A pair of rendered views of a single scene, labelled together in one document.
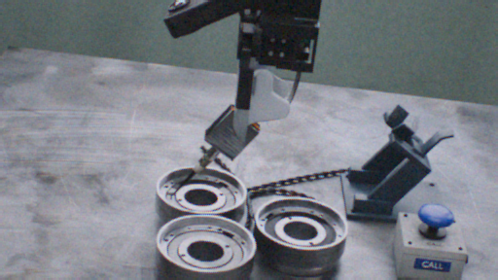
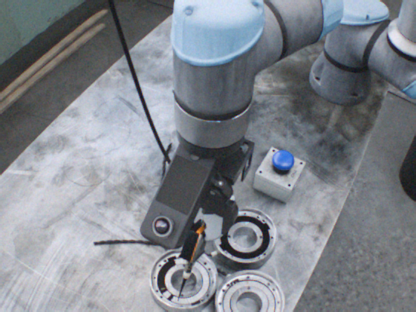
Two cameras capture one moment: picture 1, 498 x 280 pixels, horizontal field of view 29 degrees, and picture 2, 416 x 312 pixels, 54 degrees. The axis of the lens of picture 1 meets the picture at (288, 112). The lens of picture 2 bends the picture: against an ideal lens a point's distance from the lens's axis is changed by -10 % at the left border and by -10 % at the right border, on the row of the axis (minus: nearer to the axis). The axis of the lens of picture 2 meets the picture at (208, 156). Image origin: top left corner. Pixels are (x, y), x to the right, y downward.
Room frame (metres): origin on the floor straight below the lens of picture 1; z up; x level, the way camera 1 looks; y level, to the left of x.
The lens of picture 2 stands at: (0.79, 0.31, 1.47)
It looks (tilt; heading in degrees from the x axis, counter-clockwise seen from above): 51 degrees down; 299
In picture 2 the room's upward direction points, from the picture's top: 3 degrees clockwise
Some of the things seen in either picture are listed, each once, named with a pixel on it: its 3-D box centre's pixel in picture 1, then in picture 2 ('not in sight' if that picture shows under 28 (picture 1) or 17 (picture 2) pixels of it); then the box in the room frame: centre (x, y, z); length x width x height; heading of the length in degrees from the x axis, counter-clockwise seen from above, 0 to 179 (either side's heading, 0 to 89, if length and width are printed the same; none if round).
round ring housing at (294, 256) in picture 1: (299, 236); (244, 239); (0.91, -0.03, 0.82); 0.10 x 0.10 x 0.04
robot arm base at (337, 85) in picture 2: not in sight; (344, 67); (0.91, -0.52, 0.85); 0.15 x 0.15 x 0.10
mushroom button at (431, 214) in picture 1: (433, 227); (281, 166); (0.92, -0.18, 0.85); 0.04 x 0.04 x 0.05
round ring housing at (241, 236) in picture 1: (204, 258); (248, 304); (0.84, 0.07, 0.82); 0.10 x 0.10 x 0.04
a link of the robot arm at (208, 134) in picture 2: not in sight; (209, 108); (0.95, 0.03, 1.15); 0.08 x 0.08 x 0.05
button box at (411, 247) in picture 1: (433, 248); (281, 172); (0.92, -0.18, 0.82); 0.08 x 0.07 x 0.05; 92
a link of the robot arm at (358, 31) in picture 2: not in sight; (359, 28); (0.91, -0.52, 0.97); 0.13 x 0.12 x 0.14; 163
